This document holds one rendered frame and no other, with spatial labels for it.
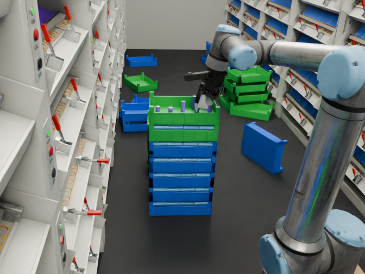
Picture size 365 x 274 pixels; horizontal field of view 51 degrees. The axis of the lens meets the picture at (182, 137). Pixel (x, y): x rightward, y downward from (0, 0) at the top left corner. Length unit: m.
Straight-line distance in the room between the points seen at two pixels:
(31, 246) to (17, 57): 0.29
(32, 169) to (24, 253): 0.13
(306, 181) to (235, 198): 1.01
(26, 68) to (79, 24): 0.70
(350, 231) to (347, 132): 0.43
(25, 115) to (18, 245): 0.20
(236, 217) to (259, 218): 0.12
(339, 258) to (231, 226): 0.67
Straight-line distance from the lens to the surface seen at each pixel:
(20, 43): 0.59
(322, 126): 0.98
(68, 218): 1.02
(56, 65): 0.84
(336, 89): 0.91
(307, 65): 1.26
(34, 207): 0.70
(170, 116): 1.61
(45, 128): 0.67
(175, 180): 1.77
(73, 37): 1.10
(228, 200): 2.01
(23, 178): 0.68
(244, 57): 1.38
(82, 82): 1.33
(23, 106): 0.61
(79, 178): 1.19
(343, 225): 1.32
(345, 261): 1.34
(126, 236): 1.77
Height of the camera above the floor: 1.15
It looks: 26 degrees down
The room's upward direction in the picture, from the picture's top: 2 degrees clockwise
